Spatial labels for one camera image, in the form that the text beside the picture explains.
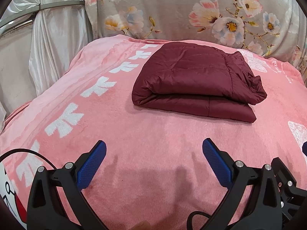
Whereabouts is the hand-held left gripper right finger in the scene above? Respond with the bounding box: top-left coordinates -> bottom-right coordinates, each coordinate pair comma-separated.
202,138 -> 283,230

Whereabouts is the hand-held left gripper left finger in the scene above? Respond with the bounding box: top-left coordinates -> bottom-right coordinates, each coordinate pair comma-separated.
26,140 -> 107,230

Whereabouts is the maroon quilted jacket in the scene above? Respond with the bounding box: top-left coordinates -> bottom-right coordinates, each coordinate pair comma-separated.
131,41 -> 268,123

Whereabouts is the pink blanket with white bows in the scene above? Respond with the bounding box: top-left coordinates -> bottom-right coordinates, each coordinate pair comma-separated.
0,34 -> 307,230

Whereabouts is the white satin curtain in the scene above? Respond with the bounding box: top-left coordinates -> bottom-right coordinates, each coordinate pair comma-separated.
0,0 -> 94,127

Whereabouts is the grey floral blanket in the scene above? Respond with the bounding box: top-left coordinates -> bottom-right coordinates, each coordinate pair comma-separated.
84,0 -> 307,77

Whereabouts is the black cable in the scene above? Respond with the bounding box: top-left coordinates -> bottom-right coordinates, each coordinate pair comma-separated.
0,149 -> 56,171
187,210 -> 214,230

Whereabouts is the curved metal rail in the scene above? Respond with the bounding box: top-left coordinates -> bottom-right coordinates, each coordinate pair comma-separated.
0,1 -> 86,29

